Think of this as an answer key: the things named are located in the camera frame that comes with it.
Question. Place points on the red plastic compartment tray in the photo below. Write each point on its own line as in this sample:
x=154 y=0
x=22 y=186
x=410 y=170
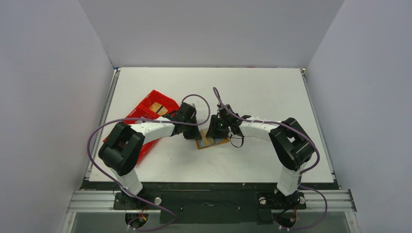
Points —
x=142 y=111

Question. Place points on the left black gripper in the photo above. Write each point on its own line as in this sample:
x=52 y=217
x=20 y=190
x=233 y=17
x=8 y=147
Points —
x=195 y=135

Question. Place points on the yellow leather card holder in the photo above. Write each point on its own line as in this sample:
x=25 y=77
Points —
x=205 y=142

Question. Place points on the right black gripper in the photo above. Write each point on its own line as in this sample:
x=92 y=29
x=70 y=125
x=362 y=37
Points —
x=214 y=129

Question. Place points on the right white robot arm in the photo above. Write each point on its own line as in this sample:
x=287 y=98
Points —
x=290 y=142

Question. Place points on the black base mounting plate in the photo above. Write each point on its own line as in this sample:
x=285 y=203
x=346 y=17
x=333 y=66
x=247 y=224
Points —
x=210 y=203

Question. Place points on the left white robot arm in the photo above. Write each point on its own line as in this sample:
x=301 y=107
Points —
x=121 y=150

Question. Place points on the gold card in tray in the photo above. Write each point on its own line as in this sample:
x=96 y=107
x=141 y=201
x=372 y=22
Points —
x=158 y=110

